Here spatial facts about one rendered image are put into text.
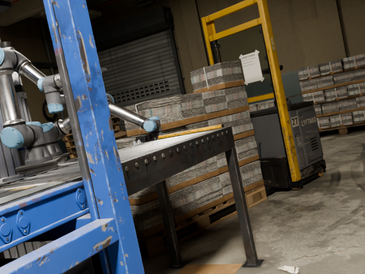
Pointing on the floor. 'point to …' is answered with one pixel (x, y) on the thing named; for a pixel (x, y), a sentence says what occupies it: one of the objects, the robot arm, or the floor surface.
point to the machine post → (93, 130)
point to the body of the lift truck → (259, 116)
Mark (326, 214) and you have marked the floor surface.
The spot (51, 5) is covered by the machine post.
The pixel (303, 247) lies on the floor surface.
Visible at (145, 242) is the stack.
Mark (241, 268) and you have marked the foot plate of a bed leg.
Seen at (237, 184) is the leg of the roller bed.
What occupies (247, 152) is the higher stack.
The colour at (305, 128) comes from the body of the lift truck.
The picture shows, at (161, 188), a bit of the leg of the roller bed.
